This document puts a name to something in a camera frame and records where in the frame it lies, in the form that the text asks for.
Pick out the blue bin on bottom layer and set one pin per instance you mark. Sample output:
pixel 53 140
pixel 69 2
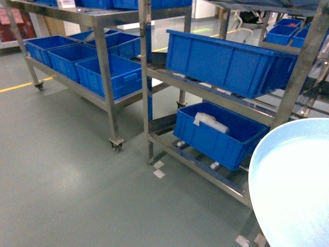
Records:
pixel 228 149

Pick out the blue crate far left cart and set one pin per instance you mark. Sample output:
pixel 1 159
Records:
pixel 39 47

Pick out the light blue oval tray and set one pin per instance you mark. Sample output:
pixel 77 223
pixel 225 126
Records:
pixel 288 183

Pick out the white foam packing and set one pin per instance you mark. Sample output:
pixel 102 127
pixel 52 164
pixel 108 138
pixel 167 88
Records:
pixel 210 121

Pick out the blue crate front on cart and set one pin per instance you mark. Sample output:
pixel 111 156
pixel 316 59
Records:
pixel 125 76

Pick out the blue crate middle on cart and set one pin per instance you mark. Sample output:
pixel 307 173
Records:
pixel 63 60

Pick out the steel cart shelf left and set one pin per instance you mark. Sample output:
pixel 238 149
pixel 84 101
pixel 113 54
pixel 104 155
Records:
pixel 98 22

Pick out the blue bin on layer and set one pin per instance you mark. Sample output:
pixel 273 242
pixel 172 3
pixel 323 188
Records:
pixel 228 149
pixel 242 69

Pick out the blue crate rear on cart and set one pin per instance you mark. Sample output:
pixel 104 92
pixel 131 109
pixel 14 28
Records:
pixel 121 44

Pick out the blue crate on cart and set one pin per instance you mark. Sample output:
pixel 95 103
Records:
pixel 125 76
pixel 63 60
pixel 121 44

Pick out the steel rack shelf right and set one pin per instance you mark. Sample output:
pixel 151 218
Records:
pixel 154 129

